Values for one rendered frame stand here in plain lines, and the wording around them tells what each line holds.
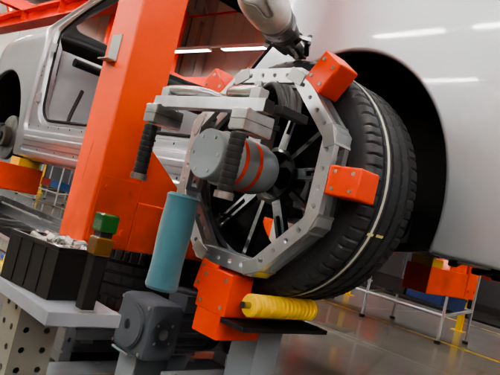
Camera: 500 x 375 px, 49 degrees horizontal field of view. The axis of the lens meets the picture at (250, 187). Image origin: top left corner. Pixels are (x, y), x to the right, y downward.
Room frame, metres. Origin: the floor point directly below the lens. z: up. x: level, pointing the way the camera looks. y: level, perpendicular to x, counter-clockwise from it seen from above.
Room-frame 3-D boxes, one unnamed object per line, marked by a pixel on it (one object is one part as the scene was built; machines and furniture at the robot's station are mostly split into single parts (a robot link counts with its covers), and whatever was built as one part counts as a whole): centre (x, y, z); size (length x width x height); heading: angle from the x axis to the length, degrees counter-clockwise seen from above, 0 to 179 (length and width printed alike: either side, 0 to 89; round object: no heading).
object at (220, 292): (1.50, -0.03, 0.48); 0.16 x 0.12 x 0.17; 134
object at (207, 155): (1.42, 0.05, 0.85); 0.21 x 0.14 x 0.14; 134
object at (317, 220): (1.47, 0.00, 0.85); 0.54 x 0.07 x 0.54; 44
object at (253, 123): (1.21, 0.03, 0.93); 0.09 x 0.05 x 0.05; 134
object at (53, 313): (1.31, 0.42, 0.44); 0.43 x 0.17 x 0.03; 44
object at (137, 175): (1.43, 0.29, 0.83); 0.04 x 0.04 x 0.16
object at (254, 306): (1.45, -0.15, 0.51); 0.29 x 0.06 x 0.06; 134
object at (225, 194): (1.18, 0.05, 0.83); 0.04 x 0.04 x 0.16
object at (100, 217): (1.17, 0.28, 0.64); 0.04 x 0.04 x 0.04; 44
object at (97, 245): (1.17, 0.28, 0.59); 0.04 x 0.04 x 0.04; 44
